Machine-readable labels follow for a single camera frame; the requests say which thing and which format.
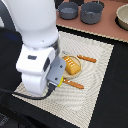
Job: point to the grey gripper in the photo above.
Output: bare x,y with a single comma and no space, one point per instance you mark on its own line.
56,71

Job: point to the orange bread loaf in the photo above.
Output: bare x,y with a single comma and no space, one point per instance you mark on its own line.
71,67

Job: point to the yellow butter box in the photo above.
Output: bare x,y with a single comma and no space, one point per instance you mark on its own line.
61,81

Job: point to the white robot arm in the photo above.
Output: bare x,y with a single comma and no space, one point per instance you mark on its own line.
39,61

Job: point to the pink serving board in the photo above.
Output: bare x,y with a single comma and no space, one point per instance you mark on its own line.
106,27

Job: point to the round beige plate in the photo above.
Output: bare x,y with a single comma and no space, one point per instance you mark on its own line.
67,75

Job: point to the white woven placemat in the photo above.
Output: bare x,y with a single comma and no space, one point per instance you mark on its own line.
68,103

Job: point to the dark grey cooking pot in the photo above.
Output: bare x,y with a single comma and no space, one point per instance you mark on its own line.
91,12

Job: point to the beige bowl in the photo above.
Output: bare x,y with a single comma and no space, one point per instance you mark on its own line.
122,15

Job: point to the knife with wooden handle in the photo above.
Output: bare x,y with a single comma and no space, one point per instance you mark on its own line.
79,56

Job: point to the fork with wooden handle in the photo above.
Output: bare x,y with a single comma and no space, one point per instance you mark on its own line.
74,84

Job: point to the grey saucepan with handle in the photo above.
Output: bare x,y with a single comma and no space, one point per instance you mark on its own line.
68,10

